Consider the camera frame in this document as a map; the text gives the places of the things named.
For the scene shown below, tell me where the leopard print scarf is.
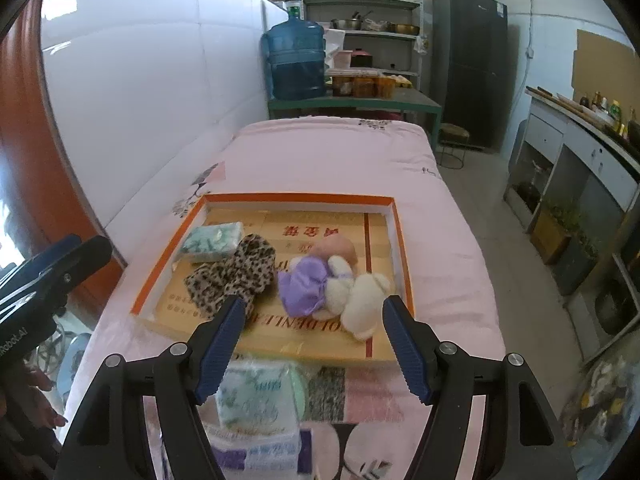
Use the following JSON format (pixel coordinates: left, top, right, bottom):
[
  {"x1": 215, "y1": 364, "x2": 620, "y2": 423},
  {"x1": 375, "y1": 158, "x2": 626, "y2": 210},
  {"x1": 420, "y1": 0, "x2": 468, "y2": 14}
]
[{"x1": 184, "y1": 234, "x2": 277, "y2": 318}]

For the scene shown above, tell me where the light green tissue pack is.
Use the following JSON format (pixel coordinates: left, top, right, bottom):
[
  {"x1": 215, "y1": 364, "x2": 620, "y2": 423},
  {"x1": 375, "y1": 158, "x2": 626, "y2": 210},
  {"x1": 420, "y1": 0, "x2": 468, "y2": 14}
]
[{"x1": 177, "y1": 222, "x2": 243, "y2": 262}]

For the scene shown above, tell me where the cream bear purple bow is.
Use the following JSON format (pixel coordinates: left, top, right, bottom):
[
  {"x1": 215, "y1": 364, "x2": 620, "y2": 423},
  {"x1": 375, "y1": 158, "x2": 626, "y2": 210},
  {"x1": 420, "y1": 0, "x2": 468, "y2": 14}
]
[{"x1": 278, "y1": 255, "x2": 390, "y2": 340}]

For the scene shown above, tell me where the blue white wipes pack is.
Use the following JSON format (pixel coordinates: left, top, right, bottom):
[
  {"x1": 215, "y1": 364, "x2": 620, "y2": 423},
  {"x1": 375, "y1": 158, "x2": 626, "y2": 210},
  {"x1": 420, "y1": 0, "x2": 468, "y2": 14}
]
[{"x1": 205, "y1": 425, "x2": 314, "y2": 479}]

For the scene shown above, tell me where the pink peach plush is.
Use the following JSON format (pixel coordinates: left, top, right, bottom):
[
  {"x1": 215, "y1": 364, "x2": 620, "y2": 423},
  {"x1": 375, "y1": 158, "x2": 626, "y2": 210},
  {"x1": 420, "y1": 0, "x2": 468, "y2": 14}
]
[{"x1": 308, "y1": 233, "x2": 358, "y2": 266}]

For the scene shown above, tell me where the orange shallow cardboard box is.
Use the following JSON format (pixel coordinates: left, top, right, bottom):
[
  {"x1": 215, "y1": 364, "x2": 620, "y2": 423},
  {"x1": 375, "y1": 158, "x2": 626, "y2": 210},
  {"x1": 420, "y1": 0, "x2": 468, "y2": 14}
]
[{"x1": 130, "y1": 192, "x2": 416, "y2": 363}]

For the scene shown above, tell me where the potted green plant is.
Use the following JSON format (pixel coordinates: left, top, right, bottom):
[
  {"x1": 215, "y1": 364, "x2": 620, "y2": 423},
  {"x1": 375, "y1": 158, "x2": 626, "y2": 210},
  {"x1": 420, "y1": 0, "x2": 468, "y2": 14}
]
[{"x1": 529, "y1": 202, "x2": 582, "y2": 266}]

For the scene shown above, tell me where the pink bed quilt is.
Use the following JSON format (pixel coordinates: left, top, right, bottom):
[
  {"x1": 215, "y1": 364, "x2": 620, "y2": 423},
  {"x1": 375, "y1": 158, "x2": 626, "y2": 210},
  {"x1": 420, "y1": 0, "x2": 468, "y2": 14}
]
[{"x1": 65, "y1": 117, "x2": 506, "y2": 416}]

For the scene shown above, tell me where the round metal stool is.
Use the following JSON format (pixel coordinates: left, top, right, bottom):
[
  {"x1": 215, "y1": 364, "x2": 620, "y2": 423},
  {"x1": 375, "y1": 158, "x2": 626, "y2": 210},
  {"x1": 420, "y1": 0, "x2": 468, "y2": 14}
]
[{"x1": 436, "y1": 122, "x2": 471, "y2": 170}]

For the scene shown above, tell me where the white kitchen counter cabinet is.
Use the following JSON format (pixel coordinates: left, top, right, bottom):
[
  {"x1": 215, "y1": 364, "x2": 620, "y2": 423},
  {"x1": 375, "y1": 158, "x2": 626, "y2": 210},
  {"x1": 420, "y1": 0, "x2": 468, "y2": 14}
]
[{"x1": 503, "y1": 88, "x2": 639, "y2": 297}]

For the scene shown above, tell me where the dark green table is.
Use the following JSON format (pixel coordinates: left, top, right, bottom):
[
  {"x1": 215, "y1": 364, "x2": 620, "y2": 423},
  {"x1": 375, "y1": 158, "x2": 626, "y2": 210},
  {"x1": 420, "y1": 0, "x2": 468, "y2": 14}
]
[{"x1": 267, "y1": 88, "x2": 442, "y2": 148}]

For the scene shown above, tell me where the blue water jug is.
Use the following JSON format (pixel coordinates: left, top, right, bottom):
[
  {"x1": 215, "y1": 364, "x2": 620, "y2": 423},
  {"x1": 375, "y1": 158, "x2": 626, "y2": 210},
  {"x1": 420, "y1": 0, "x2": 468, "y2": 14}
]
[{"x1": 260, "y1": 9, "x2": 326, "y2": 101}]

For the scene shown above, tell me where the black refrigerator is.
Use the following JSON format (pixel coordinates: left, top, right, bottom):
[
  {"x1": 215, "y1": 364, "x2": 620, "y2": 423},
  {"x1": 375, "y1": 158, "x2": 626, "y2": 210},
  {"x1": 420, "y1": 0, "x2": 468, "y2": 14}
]
[{"x1": 430, "y1": 0, "x2": 508, "y2": 148}]

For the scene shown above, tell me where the white kitchen shelf rack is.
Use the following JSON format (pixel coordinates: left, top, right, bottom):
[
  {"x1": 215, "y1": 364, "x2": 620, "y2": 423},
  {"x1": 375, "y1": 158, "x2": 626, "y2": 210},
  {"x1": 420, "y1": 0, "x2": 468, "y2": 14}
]
[{"x1": 303, "y1": 0, "x2": 426, "y2": 89}]

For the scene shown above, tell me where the brown wooden door frame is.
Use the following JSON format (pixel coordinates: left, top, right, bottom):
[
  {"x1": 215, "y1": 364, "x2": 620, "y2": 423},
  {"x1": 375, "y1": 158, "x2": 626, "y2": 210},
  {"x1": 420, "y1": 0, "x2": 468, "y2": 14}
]
[{"x1": 0, "y1": 0, "x2": 126, "y2": 302}]

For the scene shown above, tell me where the brown cardboard wall panel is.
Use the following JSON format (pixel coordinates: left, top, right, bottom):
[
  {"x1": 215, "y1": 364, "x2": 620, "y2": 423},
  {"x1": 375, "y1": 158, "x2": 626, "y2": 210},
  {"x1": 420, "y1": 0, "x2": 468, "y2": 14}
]
[{"x1": 572, "y1": 29, "x2": 640, "y2": 114}]

